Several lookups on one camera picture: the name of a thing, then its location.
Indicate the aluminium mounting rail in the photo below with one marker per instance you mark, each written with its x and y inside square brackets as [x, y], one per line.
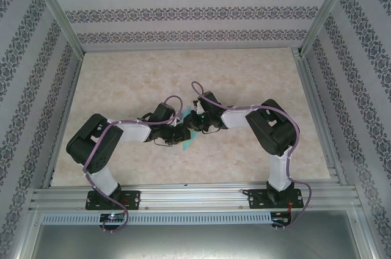
[195, 198]

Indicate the aluminium frame post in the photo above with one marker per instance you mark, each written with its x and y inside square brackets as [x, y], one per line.
[328, 5]
[56, 5]

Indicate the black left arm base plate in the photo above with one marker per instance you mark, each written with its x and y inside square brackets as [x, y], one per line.
[134, 199]

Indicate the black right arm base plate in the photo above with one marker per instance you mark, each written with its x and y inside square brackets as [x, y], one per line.
[256, 199]

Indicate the aluminium side rail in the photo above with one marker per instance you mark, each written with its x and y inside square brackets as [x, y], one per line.
[320, 118]
[62, 118]

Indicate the grey metal panel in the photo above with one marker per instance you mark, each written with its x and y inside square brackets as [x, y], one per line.
[195, 240]

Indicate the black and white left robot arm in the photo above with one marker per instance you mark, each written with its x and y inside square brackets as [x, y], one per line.
[134, 133]

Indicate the teal cloth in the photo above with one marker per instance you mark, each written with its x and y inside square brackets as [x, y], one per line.
[187, 144]

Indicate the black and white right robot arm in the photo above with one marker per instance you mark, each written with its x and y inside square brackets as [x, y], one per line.
[235, 118]

